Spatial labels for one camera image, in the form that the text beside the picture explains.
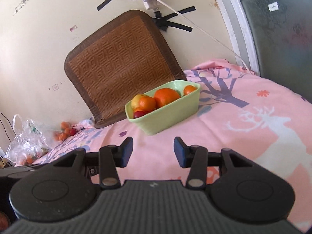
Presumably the orange carrots pile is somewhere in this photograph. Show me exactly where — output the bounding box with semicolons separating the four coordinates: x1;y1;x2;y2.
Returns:
53;121;78;142

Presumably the red cherry tomato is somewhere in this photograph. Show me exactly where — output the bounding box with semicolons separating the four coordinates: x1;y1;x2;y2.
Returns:
133;110;147;119

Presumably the pink tree print bedsheet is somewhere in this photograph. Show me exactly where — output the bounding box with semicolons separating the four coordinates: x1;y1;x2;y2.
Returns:
38;60;311;231

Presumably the small tangerine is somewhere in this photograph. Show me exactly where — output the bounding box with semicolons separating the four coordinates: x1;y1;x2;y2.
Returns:
139;95;157;112
183;85;197;96

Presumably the clear plastic bag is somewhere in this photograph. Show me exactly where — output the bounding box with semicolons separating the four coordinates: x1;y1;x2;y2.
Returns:
5;114;58;165

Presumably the large orange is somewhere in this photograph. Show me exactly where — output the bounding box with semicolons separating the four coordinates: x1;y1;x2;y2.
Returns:
153;88;180;108

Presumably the white framed glass door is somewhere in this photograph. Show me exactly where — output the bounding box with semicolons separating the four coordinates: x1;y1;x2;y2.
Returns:
216;0;311;101

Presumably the white power cable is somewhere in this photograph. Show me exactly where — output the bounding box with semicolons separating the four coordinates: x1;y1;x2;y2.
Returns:
134;0;252;73

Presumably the yellow lemon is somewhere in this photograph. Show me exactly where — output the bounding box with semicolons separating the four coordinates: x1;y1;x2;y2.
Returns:
131;94;144;109

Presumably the brown woven seat cushion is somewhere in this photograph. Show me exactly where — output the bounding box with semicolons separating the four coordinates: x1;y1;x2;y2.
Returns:
64;10;186;128

